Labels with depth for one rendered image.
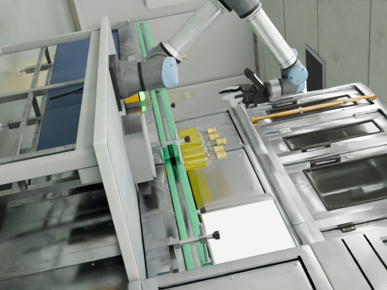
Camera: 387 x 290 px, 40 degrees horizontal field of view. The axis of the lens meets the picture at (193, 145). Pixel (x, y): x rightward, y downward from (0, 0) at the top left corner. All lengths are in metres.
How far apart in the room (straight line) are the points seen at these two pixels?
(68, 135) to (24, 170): 1.12
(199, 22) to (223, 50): 6.48
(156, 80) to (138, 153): 0.29
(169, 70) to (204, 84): 6.74
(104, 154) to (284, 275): 0.58
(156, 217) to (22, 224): 0.78
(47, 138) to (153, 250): 0.93
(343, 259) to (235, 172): 1.08
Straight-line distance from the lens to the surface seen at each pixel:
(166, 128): 2.40
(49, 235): 2.43
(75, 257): 2.27
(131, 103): 2.59
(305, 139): 2.79
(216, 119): 3.02
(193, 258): 1.83
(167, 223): 1.96
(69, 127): 2.61
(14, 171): 1.44
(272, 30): 2.07
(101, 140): 1.35
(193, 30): 2.15
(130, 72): 2.05
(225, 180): 2.45
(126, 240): 1.49
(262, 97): 2.29
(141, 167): 2.07
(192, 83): 8.73
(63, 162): 1.41
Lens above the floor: 0.88
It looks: 4 degrees up
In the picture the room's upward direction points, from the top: 79 degrees clockwise
